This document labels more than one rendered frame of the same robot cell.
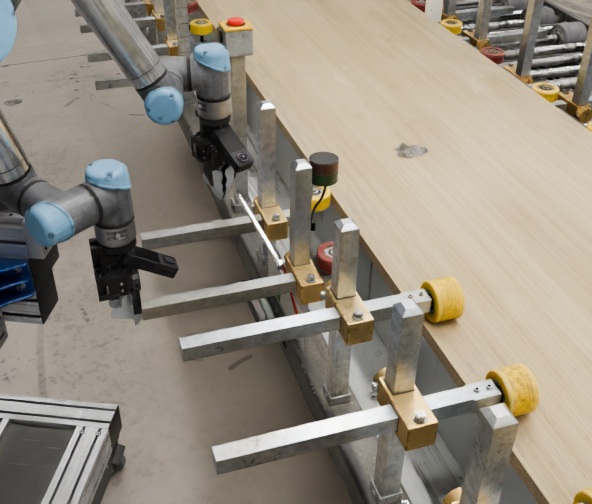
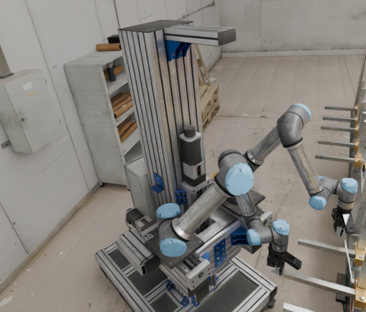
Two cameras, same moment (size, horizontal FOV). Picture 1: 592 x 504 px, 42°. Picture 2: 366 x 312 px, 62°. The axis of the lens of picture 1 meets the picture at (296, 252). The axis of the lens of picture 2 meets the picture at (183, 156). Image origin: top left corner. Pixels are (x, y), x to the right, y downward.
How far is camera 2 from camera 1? 0.45 m
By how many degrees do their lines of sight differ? 40
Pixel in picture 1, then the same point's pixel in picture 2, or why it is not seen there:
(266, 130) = not seen: outside the picture
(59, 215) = (256, 237)
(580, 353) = not seen: outside the picture
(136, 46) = (311, 179)
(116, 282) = (274, 262)
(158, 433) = (292, 301)
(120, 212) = (281, 241)
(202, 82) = (340, 194)
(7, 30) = (248, 185)
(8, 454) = (233, 283)
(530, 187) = not seen: outside the picture
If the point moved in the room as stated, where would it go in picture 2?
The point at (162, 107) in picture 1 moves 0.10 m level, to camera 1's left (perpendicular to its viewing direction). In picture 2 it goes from (315, 203) to (295, 195)
